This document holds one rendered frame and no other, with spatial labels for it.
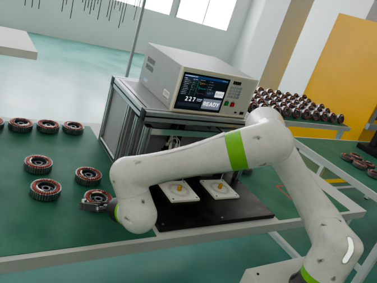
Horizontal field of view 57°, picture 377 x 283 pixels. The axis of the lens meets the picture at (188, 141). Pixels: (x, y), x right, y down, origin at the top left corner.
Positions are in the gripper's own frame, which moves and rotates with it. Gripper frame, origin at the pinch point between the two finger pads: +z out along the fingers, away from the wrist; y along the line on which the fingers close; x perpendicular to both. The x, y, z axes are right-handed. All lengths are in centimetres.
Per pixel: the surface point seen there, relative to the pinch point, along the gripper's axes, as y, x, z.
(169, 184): -35.9, -5.3, 9.9
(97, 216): 1.9, 5.0, -1.8
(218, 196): -58, 0, 0
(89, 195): 3.3, -2.3, 4.0
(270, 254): -157, 55, 62
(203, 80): -42, -52, -8
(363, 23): -383, -195, 118
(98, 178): -3.5, -8.1, 14.4
